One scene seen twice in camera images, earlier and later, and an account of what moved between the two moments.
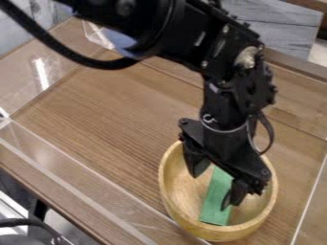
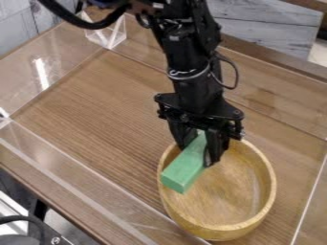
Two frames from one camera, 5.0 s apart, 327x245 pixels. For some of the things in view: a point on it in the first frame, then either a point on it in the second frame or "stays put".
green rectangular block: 213,213 → 189,164
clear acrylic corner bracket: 98,34 stays put
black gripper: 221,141 → 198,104
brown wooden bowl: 185,194 stays put
